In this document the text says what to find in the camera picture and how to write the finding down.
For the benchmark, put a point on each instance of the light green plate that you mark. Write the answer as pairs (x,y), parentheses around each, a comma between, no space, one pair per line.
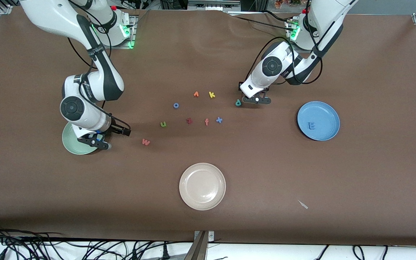
(71,144)

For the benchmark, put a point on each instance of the blue plate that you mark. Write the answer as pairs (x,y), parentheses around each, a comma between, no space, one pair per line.
(323,115)

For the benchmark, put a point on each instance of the grey power strip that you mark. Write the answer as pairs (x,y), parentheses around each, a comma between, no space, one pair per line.
(213,5)

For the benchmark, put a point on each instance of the beige plate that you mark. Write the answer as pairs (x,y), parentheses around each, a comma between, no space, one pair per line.
(202,186)

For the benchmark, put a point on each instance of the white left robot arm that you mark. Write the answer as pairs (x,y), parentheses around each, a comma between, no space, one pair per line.
(323,14)

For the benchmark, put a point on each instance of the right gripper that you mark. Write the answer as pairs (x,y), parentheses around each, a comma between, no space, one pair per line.
(115,127)

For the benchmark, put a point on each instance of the white paper scrap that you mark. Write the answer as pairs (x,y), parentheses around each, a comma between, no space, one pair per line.
(303,204)

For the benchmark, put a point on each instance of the pink foam letter W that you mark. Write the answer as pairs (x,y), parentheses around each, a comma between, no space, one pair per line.
(146,142)

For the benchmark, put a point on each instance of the blue foam letter x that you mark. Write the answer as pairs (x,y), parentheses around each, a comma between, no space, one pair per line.
(219,120)

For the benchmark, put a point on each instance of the teal foam letter p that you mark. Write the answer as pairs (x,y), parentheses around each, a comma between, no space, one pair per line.
(237,103)

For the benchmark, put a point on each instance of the grey metal stand post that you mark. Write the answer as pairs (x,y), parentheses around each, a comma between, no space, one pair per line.
(198,251)

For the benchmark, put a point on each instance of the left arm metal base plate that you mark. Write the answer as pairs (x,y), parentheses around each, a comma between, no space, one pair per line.
(291,48)

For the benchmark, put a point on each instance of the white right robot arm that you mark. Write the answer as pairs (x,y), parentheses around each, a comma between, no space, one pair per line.
(92,119)

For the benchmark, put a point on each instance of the yellow foam letter k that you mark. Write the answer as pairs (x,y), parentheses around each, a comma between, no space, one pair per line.
(211,94)

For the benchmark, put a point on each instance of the blue foam letter E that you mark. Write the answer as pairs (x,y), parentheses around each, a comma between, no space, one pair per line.
(312,125)

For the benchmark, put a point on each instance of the small metal bracket plate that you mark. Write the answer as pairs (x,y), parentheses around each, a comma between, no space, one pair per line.
(211,236)

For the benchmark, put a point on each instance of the colourful flower decoration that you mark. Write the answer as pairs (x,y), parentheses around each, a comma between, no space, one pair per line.
(287,3)

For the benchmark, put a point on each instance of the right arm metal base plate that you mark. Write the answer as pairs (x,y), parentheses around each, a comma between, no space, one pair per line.
(133,34)

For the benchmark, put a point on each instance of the black power plug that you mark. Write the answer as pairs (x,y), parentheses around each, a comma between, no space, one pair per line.
(165,251)
(134,254)

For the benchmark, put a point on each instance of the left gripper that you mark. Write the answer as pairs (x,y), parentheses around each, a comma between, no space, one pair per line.
(239,84)

